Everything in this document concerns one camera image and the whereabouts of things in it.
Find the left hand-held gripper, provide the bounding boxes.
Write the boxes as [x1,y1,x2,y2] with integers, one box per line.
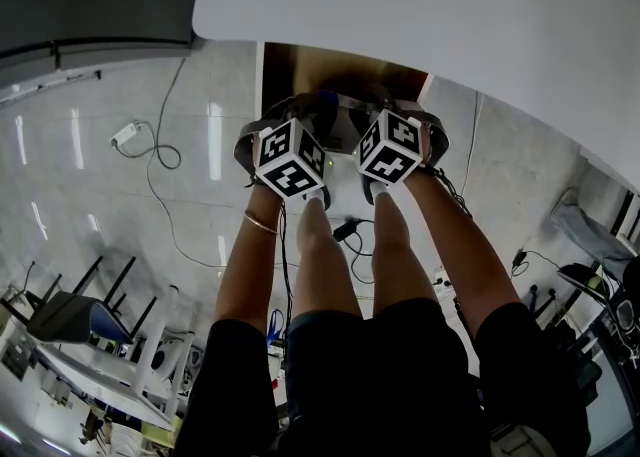
[233,92,339,200]

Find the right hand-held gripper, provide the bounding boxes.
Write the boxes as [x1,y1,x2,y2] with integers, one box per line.
[348,89,450,186]

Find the wooden drawer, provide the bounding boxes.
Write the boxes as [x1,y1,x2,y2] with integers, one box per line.
[257,41,431,156]

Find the person's left forearm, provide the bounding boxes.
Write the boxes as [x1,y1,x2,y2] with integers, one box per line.
[214,184,286,331]

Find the person's right forearm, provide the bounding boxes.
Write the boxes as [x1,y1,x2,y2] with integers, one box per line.
[402,169,521,341]

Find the person's right black shoe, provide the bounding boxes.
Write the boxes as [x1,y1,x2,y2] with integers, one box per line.
[362,179,389,206]

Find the person's black shoe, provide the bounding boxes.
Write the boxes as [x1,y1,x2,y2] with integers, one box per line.
[362,179,389,206]
[302,184,332,211]

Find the person's left black shoe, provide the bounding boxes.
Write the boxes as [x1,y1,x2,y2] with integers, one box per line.
[302,184,332,211]

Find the white curved desk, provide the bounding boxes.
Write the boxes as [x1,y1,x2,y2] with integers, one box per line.
[192,0,640,196]

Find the black power adapter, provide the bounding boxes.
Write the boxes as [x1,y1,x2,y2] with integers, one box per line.
[332,218,364,242]

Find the person's left leg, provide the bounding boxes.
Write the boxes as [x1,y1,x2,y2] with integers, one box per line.
[293,194,361,319]

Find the white power strip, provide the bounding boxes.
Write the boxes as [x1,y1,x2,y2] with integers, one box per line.
[109,120,141,149]

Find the grey cloth bag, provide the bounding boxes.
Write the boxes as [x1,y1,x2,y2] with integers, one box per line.
[549,189,636,266]

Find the white shelf rack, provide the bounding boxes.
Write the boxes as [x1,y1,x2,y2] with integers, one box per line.
[0,69,103,106]

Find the person's black clothes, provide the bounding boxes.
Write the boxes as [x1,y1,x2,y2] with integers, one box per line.
[174,297,591,457]

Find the blue chair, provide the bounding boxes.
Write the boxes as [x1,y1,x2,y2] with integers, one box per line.
[0,254,159,346]

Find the black bags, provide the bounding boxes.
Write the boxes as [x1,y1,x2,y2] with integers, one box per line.
[557,257,640,371]

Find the white table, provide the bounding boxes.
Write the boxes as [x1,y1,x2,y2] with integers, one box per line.
[0,284,196,431]

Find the gold bracelet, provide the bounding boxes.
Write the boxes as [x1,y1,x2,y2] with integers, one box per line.
[243,209,279,236]

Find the grey power cable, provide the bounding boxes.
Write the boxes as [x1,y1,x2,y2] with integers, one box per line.
[119,57,226,269]

